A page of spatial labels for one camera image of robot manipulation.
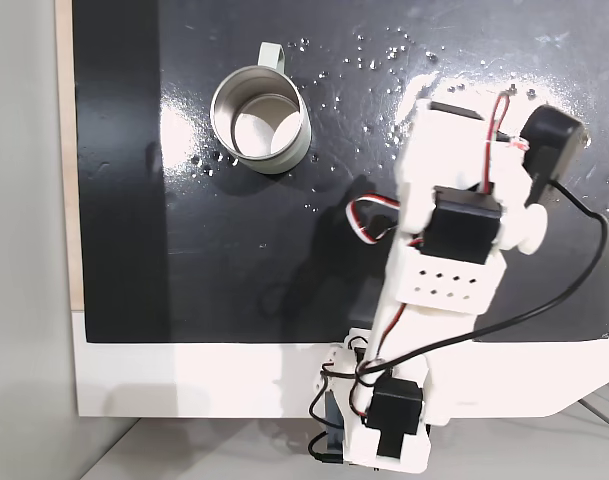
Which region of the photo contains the pale green steel mug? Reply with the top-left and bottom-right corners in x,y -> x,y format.
209,42 -> 313,176

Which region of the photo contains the black camera box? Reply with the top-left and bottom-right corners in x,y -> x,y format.
519,103 -> 591,204

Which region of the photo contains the servo cable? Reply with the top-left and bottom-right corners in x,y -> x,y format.
344,193 -> 401,247

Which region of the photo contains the black camera cable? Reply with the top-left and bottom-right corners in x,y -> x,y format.
353,179 -> 609,381

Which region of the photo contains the black mat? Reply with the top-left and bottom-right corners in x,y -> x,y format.
72,0 -> 609,346

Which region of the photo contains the red servo wire loop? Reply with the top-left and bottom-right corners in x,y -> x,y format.
482,92 -> 513,197

